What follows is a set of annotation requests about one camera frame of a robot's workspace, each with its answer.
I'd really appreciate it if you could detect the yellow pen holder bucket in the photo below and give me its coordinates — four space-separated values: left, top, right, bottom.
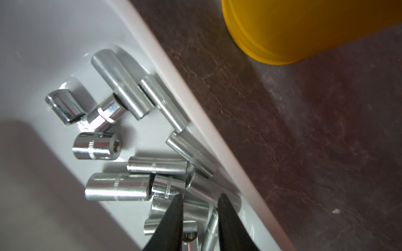
222 1 402 65

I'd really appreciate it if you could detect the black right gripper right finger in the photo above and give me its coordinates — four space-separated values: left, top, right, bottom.
218 193 259 251

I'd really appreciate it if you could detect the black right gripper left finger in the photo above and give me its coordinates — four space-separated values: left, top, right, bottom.
142 194 183 251

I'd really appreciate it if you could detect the white plastic storage box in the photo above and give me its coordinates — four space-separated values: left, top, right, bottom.
1 1 294 251

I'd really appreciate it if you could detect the large chrome socket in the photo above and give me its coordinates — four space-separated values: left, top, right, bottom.
85 173 155 201

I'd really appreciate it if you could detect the chrome short socket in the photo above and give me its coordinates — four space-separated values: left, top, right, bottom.
45 89 86 125
72 132 122 161

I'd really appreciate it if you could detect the chrome deep socket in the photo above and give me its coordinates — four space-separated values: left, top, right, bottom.
91 49 154 121

